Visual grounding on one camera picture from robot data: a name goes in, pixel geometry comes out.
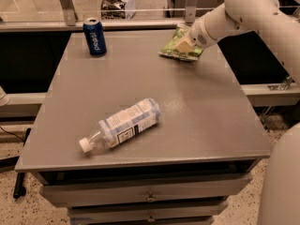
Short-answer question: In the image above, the black cable on floor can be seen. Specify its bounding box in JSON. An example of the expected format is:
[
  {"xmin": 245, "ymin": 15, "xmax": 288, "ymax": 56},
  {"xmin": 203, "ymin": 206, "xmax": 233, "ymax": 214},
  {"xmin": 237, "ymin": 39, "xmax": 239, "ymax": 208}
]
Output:
[{"xmin": 0, "ymin": 126, "xmax": 33, "ymax": 201}]

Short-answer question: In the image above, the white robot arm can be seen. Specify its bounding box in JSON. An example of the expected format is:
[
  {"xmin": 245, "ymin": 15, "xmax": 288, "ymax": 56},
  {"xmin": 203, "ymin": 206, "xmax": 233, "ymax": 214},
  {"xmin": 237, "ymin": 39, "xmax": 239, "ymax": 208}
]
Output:
[{"xmin": 175, "ymin": 0, "xmax": 300, "ymax": 225}]

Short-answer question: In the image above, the blue plastic water bottle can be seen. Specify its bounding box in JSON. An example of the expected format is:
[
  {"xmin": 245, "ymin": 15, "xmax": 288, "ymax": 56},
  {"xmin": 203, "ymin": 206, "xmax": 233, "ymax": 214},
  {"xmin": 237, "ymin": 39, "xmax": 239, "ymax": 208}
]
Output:
[{"xmin": 79, "ymin": 98, "xmax": 161, "ymax": 153}]

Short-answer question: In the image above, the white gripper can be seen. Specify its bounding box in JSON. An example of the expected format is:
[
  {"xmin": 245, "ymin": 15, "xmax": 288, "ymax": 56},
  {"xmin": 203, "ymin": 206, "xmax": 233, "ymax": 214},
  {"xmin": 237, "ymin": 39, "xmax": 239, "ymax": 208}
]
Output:
[{"xmin": 175, "ymin": 4, "xmax": 249, "ymax": 53}]

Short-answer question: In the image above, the green jalapeno chip bag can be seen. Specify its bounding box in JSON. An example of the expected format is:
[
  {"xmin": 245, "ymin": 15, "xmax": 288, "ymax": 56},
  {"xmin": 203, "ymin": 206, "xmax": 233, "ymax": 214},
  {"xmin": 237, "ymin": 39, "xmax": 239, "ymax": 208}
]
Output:
[{"xmin": 158, "ymin": 24, "xmax": 203, "ymax": 61}]

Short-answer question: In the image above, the upper drawer knob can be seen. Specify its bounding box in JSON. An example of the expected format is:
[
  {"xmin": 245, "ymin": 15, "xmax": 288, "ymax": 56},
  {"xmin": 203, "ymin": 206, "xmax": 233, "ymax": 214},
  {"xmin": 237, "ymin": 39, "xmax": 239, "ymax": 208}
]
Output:
[{"xmin": 146, "ymin": 193, "xmax": 156, "ymax": 203}]

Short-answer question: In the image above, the robot base behind glass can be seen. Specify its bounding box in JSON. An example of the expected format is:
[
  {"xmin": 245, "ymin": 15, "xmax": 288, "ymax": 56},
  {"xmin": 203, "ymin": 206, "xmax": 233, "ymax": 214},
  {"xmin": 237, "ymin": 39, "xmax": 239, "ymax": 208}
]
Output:
[{"xmin": 100, "ymin": 0, "xmax": 136, "ymax": 20}]

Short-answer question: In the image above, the metal bracket at right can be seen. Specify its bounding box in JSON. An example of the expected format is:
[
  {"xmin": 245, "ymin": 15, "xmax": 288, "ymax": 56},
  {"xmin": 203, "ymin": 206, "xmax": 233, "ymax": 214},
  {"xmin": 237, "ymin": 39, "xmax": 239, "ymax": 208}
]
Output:
[{"xmin": 268, "ymin": 76, "xmax": 293, "ymax": 91}]

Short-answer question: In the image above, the drawer knob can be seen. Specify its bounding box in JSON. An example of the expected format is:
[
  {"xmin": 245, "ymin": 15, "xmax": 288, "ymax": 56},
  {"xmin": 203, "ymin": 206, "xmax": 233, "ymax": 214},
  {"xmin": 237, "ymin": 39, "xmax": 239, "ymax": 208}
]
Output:
[
  {"xmin": 147, "ymin": 216, "xmax": 155, "ymax": 223},
  {"xmin": 146, "ymin": 193, "xmax": 156, "ymax": 203}
]

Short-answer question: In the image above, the grey drawer cabinet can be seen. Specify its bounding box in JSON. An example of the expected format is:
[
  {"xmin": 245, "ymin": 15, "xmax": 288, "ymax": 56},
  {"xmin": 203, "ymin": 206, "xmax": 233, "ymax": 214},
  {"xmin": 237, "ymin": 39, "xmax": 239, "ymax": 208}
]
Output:
[{"xmin": 16, "ymin": 30, "xmax": 271, "ymax": 225}]

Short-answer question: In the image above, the right metal railing post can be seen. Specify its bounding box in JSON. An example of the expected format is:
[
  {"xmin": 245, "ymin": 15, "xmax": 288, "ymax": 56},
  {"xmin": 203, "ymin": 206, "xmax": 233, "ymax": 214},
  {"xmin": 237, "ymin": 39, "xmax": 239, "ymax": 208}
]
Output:
[{"xmin": 185, "ymin": 0, "xmax": 198, "ymax": 23}]

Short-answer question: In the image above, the left metal railing post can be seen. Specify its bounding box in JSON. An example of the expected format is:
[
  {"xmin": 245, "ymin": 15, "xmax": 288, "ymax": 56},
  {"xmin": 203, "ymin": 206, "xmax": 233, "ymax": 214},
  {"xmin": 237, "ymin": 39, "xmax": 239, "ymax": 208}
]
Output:
[{"xmin": 59, "ymin": 0, "xmax": 78, "ymax": 26}]

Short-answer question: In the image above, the lower drawer knob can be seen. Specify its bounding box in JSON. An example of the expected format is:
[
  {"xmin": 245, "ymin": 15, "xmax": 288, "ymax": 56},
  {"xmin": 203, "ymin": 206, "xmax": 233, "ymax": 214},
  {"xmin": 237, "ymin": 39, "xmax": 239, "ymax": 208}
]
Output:
[{"xmin": 147, "ymin": 216, "xmax": 155, "ymax": 223}]

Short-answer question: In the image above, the blue soda can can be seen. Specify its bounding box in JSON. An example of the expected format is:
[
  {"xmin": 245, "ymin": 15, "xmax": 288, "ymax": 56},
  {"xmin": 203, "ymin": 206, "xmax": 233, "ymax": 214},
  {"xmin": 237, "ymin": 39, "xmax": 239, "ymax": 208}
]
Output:
[{"xmin": 83, "ymin": 18, "xmax": 107, "ymax": 56}]

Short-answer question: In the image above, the metal railing post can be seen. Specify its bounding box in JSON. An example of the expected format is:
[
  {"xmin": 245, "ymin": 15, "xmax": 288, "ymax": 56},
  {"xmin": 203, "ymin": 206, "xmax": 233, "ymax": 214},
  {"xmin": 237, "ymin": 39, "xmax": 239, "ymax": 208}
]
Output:
[
  {"xmin": 185, "ymin": 0, "xmax": 198, "ymax": 23},
  {"xmin": 59, "ymin": 0, "xmax": 78, "ymax": 26}
]

